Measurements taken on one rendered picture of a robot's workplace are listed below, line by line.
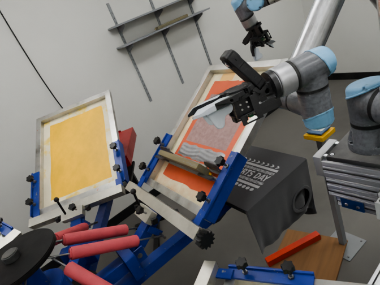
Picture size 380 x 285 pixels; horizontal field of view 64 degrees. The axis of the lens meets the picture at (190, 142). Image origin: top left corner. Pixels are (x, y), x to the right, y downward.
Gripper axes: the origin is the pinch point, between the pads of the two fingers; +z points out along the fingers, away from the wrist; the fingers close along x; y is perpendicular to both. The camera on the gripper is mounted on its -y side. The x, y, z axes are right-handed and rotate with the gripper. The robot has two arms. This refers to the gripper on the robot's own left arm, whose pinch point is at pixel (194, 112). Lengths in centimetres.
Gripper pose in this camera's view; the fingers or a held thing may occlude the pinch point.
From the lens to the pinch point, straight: 69.1
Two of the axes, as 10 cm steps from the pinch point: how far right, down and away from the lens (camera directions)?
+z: -8.9, 4.3, -1.2
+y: 3.9, 8.8, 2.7
